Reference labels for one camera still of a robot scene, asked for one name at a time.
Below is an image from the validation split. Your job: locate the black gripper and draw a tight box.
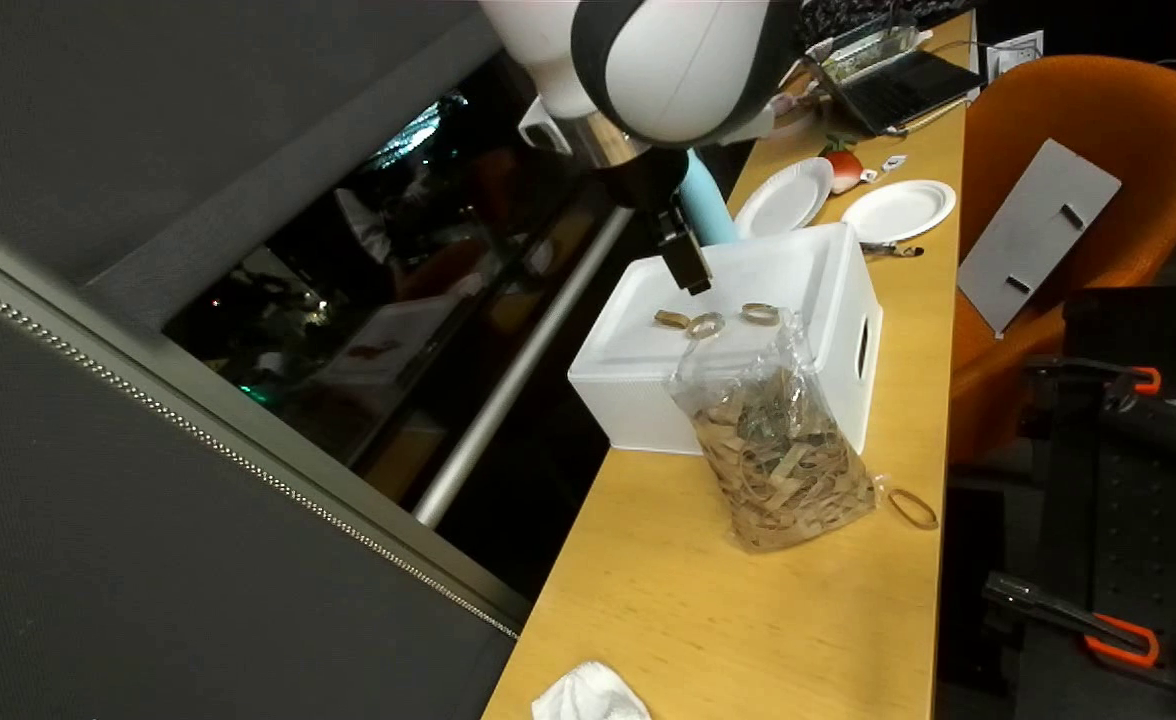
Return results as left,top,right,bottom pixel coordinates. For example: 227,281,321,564
591,139,716,301

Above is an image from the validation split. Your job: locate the white plastic basket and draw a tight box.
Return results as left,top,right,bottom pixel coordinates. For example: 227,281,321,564
563,220,886,460

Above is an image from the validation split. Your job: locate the light blue water bottle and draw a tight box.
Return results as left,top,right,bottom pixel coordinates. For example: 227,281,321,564
675,143,739,252

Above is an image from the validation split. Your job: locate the white paper plate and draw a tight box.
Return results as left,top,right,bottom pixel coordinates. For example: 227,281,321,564
730,154,840,243
840,174,960,249

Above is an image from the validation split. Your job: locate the red strawberry toy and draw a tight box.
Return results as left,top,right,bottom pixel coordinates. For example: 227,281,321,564
824,143,873,190

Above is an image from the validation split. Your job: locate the silver window handrail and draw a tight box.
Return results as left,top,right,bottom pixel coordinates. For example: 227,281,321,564
407,194,638,530

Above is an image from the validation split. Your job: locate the black plastic spoon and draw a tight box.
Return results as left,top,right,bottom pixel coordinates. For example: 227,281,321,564
856,235,926,262

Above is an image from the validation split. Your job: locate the black laptop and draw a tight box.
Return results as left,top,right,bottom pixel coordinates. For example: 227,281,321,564
820,48,986,139

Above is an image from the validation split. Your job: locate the black keyboard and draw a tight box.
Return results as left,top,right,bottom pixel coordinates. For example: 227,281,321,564
798,0,985,55

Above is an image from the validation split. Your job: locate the grey slotted metal plate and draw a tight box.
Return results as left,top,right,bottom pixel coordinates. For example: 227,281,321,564
955,135,1124,336

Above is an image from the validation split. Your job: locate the orange upholstered chair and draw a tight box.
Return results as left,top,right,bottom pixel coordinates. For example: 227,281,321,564
948,53,1176,473

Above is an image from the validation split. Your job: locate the grey window mullion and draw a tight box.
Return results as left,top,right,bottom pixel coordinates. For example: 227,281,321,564
0,204,535,636

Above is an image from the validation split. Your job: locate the black pegboard cart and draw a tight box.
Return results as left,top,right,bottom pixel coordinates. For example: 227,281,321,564
938,284,1176,720

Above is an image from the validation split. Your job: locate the black clamp orange handle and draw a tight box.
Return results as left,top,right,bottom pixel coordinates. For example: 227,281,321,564
1022,352,1166,404
980,566,1165,672

